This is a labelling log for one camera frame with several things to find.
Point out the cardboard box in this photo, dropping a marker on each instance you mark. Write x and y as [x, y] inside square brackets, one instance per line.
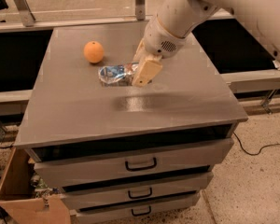
[17, 196]

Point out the grey drawer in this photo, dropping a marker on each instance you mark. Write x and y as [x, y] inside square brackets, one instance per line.
[149, 161]
[138, 209]
[141, 188]

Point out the metal bracket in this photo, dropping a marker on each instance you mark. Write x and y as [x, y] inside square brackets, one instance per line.
[27, 17]
[140, 9]

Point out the grey drawer cabinet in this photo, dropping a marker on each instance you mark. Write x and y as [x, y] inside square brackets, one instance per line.
[72, 115]

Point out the top grey drawer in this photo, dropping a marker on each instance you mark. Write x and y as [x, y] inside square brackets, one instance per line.
[149, 161]

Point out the orange fruit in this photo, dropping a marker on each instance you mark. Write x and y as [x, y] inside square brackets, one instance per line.
[93, 52]

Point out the middle metal bracket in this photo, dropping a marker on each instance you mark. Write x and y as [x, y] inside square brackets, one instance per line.
[140, 9]

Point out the bottom grey drawer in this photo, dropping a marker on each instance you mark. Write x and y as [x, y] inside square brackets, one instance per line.
[138, 209]

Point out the left metal bracket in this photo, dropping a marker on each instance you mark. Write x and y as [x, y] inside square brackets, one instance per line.
[27, 17]

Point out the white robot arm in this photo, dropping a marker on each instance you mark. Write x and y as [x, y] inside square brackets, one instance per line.
[167, 30]

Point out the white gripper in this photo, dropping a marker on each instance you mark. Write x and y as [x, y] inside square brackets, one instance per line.
[160, 41]

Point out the middle grey drawer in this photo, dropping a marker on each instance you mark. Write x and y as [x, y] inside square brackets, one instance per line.
[141, 188]

